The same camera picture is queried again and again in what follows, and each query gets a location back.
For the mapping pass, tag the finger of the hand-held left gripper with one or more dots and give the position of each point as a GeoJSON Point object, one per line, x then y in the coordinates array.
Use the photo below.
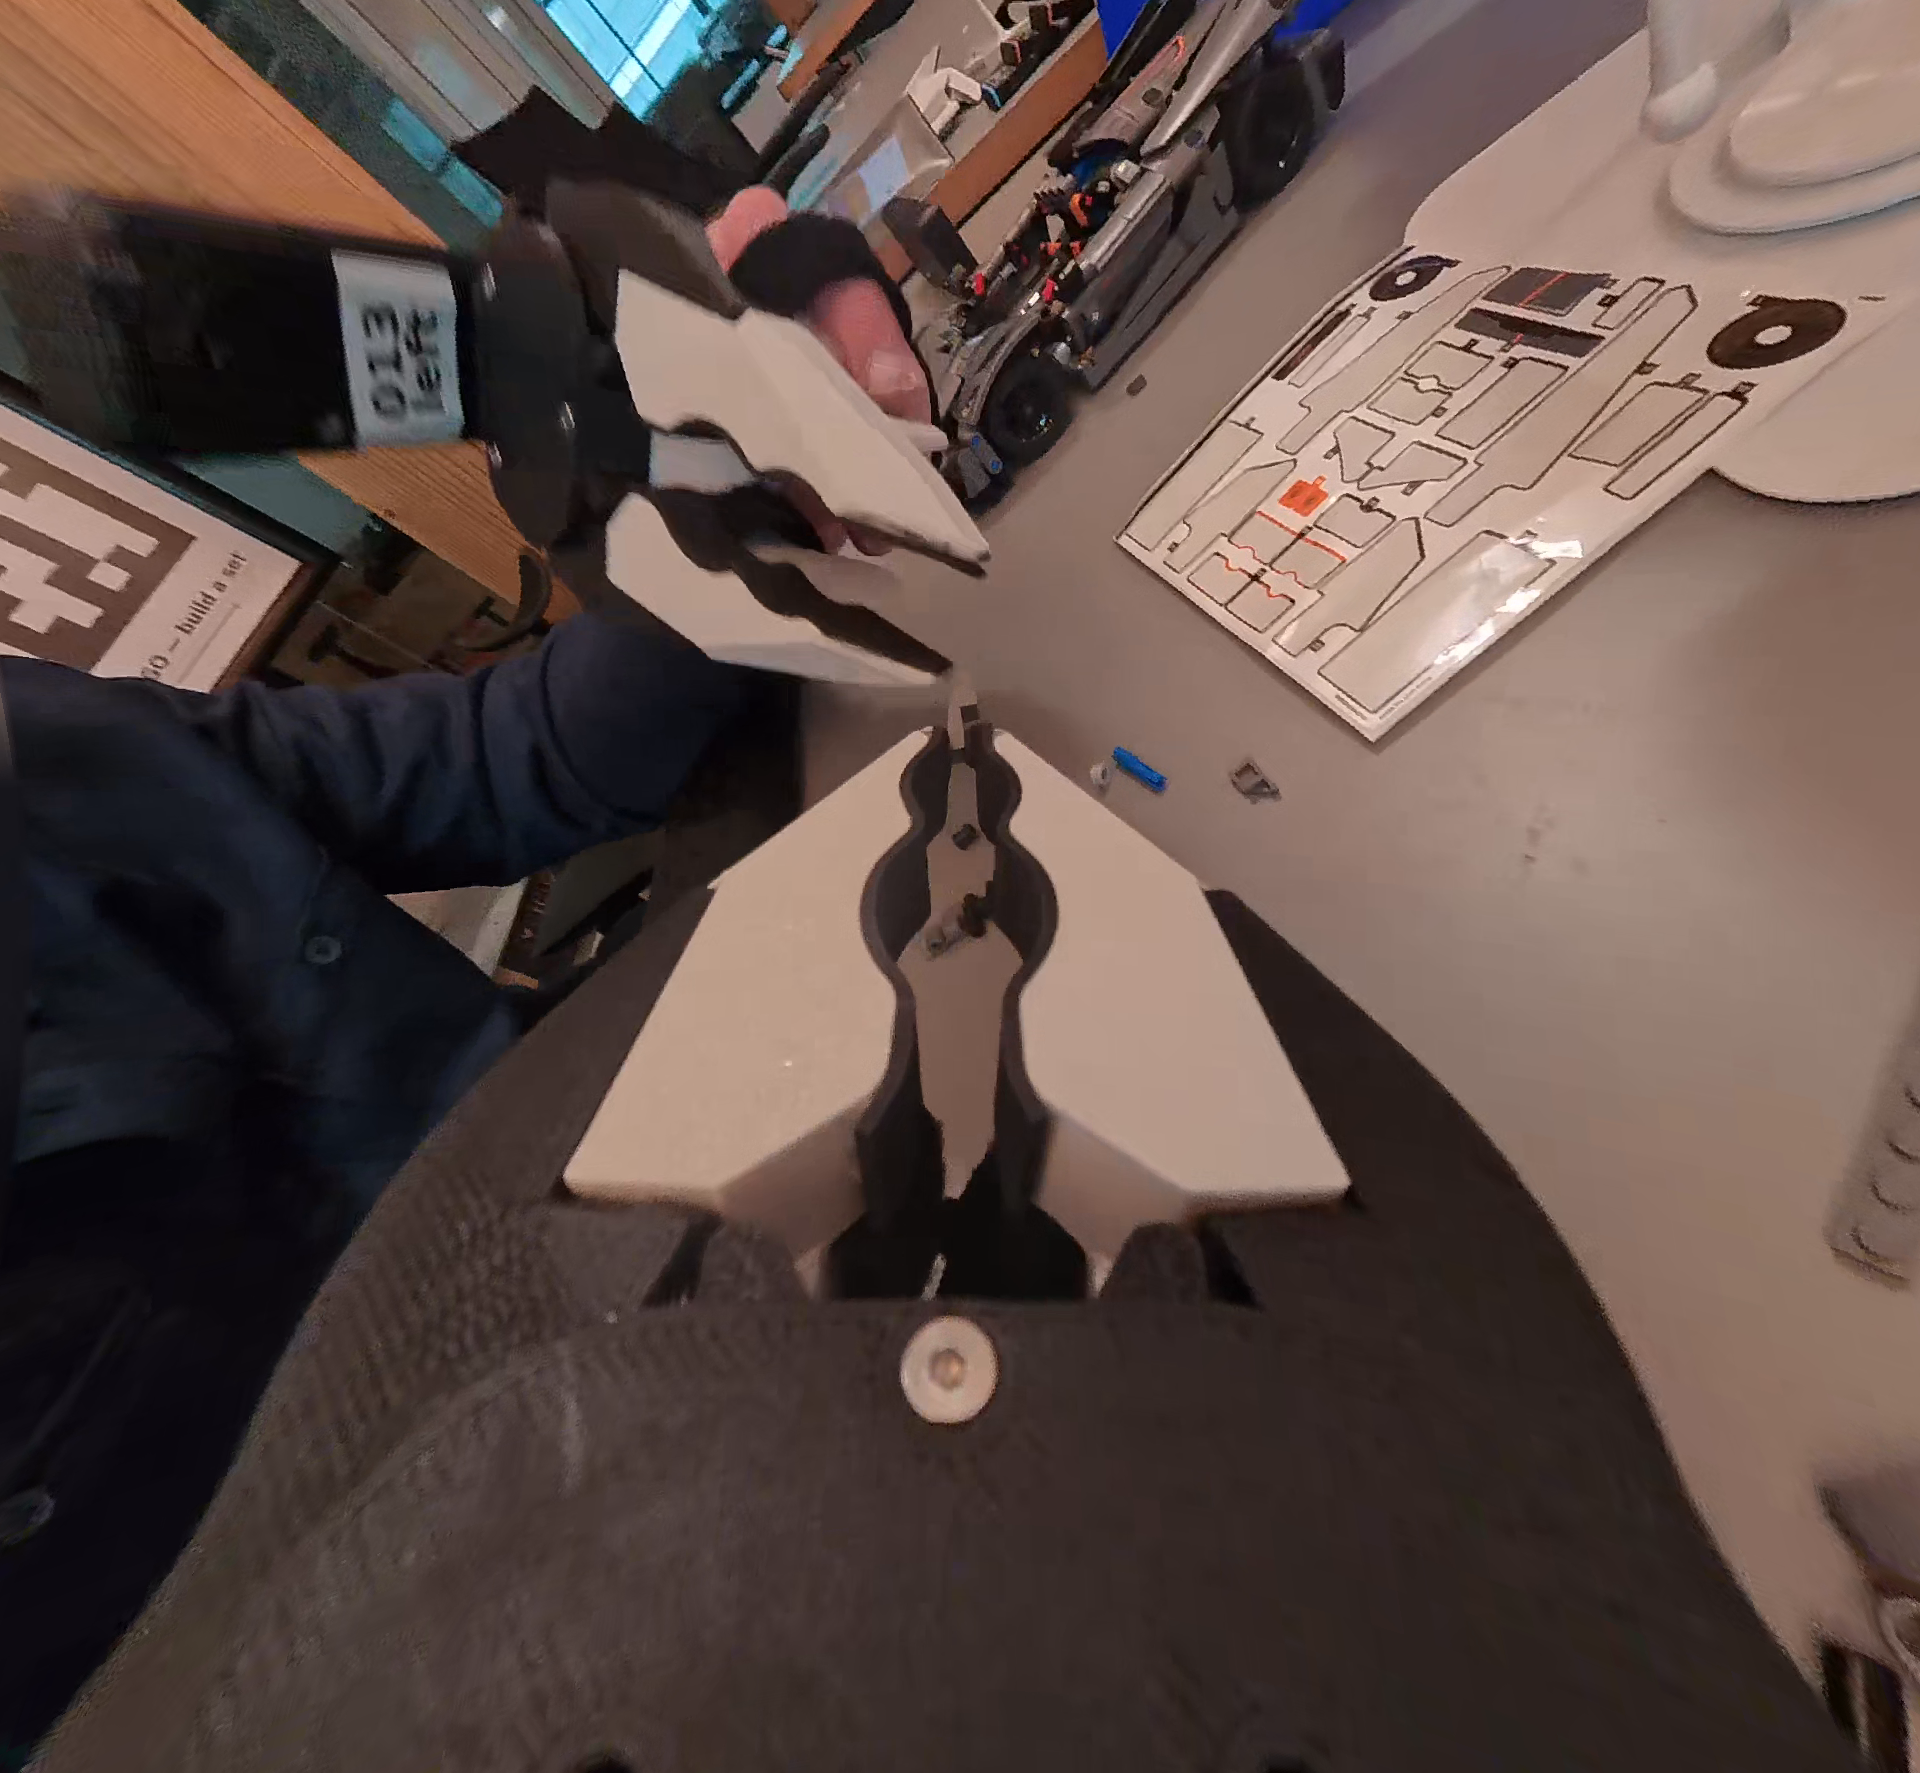
{"type": "Point", "coordinates": [720, 595]}
{"type": "Point", "coordinates": [765, 392]}

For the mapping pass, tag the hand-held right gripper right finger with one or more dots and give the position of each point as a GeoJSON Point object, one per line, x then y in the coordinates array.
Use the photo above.
{"type": "Point", "coordinates": [1171, 1053]}

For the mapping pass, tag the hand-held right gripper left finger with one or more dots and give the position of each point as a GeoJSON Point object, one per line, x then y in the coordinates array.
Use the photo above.
{"type": "Point", "coordinates": [736, 1053]}

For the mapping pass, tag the blue lego pin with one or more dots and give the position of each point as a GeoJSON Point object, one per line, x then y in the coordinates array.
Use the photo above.
{"type": "Point", "coordinates": [1141, 769]}

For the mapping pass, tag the grey lego race car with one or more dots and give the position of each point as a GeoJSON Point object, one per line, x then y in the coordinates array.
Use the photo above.
{"type": "Point", "coordinates": [1110, 243]}

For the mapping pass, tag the person's left hand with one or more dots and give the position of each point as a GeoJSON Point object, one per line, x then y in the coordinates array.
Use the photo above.
{"type": "Point", "coordinates": [866, 325]}

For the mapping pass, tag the framed marker sign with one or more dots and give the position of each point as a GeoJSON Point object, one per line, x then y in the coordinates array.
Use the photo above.
{"type": "Point", "coordinates": [120, 558]}

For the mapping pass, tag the wooden table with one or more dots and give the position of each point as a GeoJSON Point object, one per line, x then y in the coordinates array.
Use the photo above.
{"type": "Point", "coordinates": [150, 78]}

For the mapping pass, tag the sticker sheet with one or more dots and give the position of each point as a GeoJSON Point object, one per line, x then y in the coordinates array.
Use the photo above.
{"type": "Point", "coordinates": [1440, 482]}

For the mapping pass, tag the small grey lego frame piece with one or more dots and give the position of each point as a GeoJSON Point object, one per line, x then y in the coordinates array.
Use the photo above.
{"type": "Point", "coordinates": [1252, 783]}

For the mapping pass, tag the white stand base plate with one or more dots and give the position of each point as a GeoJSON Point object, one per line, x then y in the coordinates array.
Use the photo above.
{"type": "Point", "coordinates": [1845, 378]}

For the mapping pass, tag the white round mount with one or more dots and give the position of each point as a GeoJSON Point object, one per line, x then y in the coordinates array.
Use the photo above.
{"type": "Point", "coordinates": [1814, 108]}

